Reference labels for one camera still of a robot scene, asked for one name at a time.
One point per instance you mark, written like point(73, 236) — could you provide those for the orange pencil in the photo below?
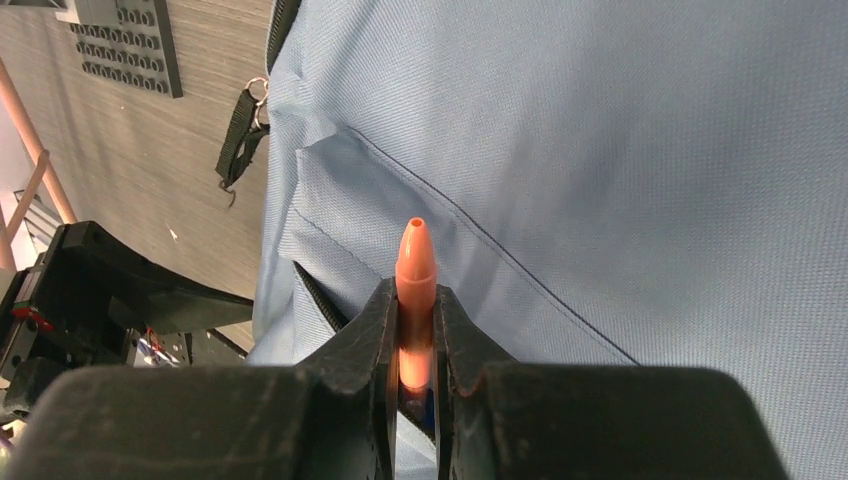
point(415, 281)

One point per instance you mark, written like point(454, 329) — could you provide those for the blue student backpack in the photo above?
point(605, 182)

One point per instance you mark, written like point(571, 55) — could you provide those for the grey lego baseplate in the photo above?
point(126, 41)

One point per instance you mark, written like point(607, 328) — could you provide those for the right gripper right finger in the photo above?
point(498, 418)

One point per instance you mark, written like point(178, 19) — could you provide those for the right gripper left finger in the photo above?
point(330, 416)

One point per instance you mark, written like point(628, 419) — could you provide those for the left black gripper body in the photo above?
point(75, 308)

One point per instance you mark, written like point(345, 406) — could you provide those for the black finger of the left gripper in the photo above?
point(154, 296)

